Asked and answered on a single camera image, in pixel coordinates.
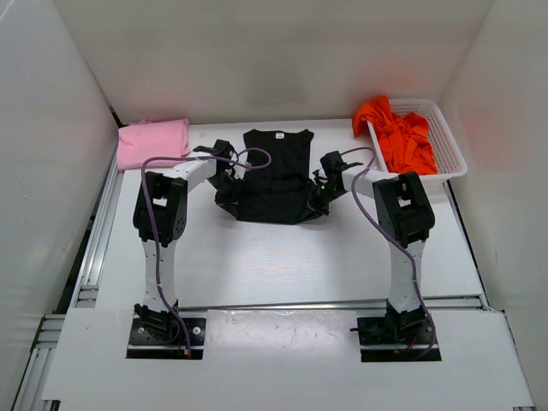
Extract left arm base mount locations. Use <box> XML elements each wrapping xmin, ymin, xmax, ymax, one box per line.
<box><xmin>126</xmin><ymin>312</ymin><xmax>207</xmax><ymax>360</ymax></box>

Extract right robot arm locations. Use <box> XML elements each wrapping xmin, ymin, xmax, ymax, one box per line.
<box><xmin>309</xmin><ymin>151</ymin><xmax>435</xmax><ymax>343</ymax></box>

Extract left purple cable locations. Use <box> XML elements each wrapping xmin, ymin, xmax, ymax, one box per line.
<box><xmin>141</xmin><ymin>146</ymin><xmax>273</xmax><ymax>359</ymax></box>

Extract aluminium frame rail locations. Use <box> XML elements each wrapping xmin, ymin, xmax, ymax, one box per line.
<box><xmin>11</xmin><ymin>160</ymin><xmax>123</xmax><ymax>410</ymax></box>

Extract purple cable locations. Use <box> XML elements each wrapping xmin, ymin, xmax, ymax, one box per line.
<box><xmin>340</xmin><ymin>147</ymin><xmax>438</xmax><ymax>359</ymax></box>
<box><xmin>141</xmin><ymin>146</ymin><xmax>273</xmax><ymax>359</ymax></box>

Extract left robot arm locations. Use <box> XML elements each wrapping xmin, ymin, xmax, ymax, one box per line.
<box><xmin>133</xmin><ymin>140</ymin><xmax>237</xmax><ymax>343</ymax></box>

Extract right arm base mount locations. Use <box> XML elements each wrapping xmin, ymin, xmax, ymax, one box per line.
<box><xmin>349</xmin><ymin>317</ymin><xmax>442</xmax><ymax>363</ymax></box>

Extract black t-shirt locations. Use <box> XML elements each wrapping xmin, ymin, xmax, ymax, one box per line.
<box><xmin>215</xmin><ymin>129</ymin><xmax>322</xmax><ymax>225</ymax></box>

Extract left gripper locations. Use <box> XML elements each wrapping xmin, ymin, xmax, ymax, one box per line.
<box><xmin>208</xmin><ymin>173</ymin><xmax>245</xmax><ymax>218</ymax></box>

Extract pink t-shirt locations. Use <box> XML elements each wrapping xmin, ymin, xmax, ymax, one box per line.
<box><xmin>116</xmin><ymin>118</ymin><xmax>190</xmax><ymax>171</ymax></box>

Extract orange t-shirt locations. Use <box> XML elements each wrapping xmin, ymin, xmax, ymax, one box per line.
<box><xmin>352</xmin><ymin>95</ymin><xmax>438</xmax><ymax>175</ymax></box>

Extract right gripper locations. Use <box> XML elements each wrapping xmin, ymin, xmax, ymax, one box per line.
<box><xmin>296</xmin><ymin>181</ymin><xmax>345</xmax><ymax>223</ymax></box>

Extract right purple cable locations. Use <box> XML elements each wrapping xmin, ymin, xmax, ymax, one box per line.
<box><xmin>340</xmin><ymin>147</ymin><xmax>438</xmax><ymax>359</ymax></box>

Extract white plastic basket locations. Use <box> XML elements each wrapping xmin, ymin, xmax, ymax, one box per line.
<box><xmin>389</xmin><ymin>98</ymin><xmax>468</xmax><ymax>187</ymax></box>

